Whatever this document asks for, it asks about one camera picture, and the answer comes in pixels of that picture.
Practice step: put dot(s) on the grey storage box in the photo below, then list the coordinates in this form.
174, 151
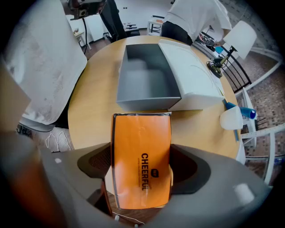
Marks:
147, 78

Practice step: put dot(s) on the person's white shoe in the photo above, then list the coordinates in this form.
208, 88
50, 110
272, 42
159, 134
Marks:
59, 140

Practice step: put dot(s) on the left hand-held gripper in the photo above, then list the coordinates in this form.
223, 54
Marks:
85, 7

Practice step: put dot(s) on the blue cylindrical bottle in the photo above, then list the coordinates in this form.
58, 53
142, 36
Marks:
245, 111

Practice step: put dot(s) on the white plastic cup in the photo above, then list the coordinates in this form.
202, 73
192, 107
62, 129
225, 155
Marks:
231, 120

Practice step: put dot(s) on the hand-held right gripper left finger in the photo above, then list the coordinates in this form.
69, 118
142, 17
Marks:
94, 162

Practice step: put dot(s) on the white side table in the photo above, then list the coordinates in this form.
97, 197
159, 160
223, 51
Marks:
154, 25

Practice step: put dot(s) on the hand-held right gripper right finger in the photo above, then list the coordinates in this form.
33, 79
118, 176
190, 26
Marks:
189, 170

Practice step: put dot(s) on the orange Cheerful packet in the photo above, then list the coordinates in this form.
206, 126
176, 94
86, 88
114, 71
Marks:
142, 160

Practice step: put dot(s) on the white storage box lid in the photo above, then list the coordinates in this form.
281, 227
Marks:
191, 73

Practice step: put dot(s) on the black office chair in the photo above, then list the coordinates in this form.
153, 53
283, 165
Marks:
131, 30

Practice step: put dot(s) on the white metal rack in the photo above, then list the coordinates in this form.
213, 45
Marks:
260, 131

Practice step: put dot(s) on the black metal chair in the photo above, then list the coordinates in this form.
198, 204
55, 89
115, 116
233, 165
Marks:
237, 73

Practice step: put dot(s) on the white shade desk lamp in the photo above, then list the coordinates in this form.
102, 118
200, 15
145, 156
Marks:
238, 42

